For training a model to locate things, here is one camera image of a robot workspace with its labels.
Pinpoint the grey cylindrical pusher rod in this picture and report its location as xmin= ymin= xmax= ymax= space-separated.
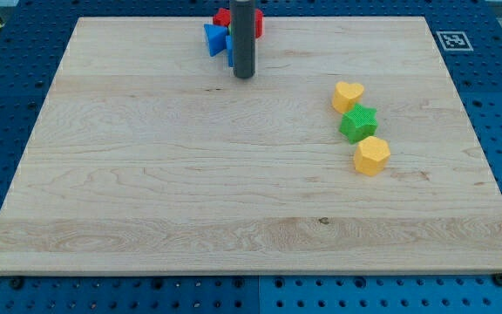
xmin=229 ymin=0 xmax=255 ymax=79

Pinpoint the yellow heart block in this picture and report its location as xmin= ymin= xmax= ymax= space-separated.
xmin=331 ymin=81 xmax=364 ymax=114

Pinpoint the green star block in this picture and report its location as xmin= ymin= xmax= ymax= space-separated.
xmin=339 ymin=103 xmax=378 ymax=144

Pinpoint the red block right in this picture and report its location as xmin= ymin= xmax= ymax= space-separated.
xmin=254 ymin=9 xmax=264 ymax=38

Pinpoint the red block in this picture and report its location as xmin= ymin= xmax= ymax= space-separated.
xmin=254 ymin=9 xmax=264 ymax=38
xmin=212 ymin=8 xmax=231 ymax=27

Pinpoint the red block left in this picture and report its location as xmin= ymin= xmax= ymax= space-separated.
xmin=212 ymin=8 xmax=231 ymax=27

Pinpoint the blue block behind rod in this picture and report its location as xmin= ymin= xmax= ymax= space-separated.
xmin=226 ymin=35 xmax=234 ymax=67

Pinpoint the blue triangle block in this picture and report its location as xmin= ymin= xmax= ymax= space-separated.
xmin=203 ymin=24 xmax=228 ymax=57

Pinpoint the wooden board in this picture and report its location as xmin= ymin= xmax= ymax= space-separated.
xmin=0 ymin=17 xmax=502 ymax=276

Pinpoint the yellow hexagon block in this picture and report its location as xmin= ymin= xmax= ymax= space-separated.
xmin=353 ymin=136 xmax=390 ymax=176

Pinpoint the white fiducial marker tag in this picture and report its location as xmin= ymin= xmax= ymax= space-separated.
xmin=437 ymin=31 xmax=473 ymax=51

